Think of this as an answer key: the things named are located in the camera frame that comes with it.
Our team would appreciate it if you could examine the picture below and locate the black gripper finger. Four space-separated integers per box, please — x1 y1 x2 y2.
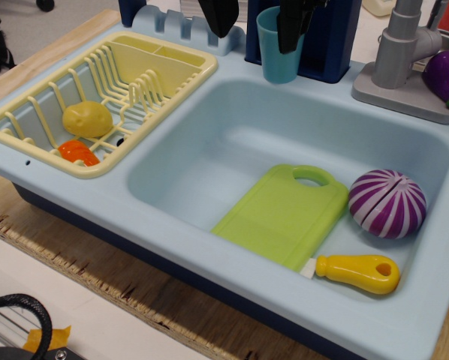
198 0 239 38
276 0 328 54

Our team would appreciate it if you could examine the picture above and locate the teal plastic cup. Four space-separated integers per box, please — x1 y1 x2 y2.
256 6 305 84

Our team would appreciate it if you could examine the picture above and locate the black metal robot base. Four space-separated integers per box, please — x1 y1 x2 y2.
0 347 83 360

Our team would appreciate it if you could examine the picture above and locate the yellow dish drying rack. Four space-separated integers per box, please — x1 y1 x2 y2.
0 31 218 179

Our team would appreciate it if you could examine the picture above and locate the light blue toy sink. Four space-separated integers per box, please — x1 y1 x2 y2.
0 24 449 359

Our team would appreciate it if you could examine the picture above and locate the cream object at top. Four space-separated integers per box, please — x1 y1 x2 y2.
362 0 396 17

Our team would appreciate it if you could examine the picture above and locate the grey toy faucet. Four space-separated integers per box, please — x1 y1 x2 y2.
351 0 449 125

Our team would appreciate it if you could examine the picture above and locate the purple toy eggplant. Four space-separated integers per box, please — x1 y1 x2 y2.
422 50 449 108

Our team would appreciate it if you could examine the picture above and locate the yellow toy potato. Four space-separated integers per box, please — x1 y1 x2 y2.
62 100 113 138

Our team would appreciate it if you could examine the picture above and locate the black chair caster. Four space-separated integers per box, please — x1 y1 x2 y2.
35 0 55 13

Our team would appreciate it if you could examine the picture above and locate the orange toy carrot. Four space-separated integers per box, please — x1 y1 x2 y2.
58 140 100 167

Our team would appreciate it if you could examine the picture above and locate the green toy cutting board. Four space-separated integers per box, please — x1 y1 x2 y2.
212 164 348 272

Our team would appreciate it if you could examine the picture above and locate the purple striped toy onion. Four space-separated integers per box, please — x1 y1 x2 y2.
348 169 427 239

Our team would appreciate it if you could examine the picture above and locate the orange tape piece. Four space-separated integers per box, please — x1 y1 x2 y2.
23 325 72 353

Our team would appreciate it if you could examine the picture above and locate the yellow handled toy knife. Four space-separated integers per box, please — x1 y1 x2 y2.
300 255 400 295

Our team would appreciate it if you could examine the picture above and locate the black braided cable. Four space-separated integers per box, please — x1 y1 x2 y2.
0 293 54 357

